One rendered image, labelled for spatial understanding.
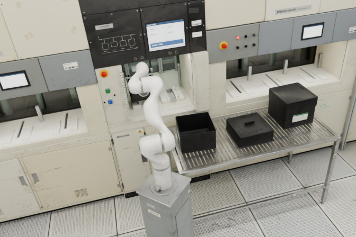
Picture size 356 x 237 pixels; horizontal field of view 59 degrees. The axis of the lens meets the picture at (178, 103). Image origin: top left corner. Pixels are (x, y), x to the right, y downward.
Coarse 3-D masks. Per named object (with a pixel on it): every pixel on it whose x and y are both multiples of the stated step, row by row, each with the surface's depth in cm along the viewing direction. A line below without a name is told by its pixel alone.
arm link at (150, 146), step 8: (152, 136) 196; (144, 144) 193; (152, 144) 193; (160, 144) 193; (144, 152) 193; (152, 152) 194; (160, 152) 197; (152, 160) 197; (160, 160) 200; (168, 160) 204; (160, 168) 202
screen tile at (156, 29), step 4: (148, 28) 232; (152, 28) 233; (156, 28) 233; (160, 28) 234; (164, 28) 235; (152, 32) 234; (156, 32) 235; (164, 32) 236; (156, 36) 236; (160, 36) 237; (164, 36) 238; (152, 40) 237; (156, 40) 238; (160, 40) 239
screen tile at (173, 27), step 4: (172, 24) 235; (176, 24) 236; (168, 28) 236; (172, 28) 236; (176, 28) 237; (180, 28) 238; (180, 32) 239; (168, 36) 239; (172, 36) 239; (176, 36) 240; (180, 36) 241
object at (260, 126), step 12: (228, 120) 261; (240, 120) 259; (252, 120) 253; (264, 120) 257; (228, 132) 263; (240, 132) 246; (252, 132) 244; (264, 132) 243; (240, 144) 243; (252, 144) 246
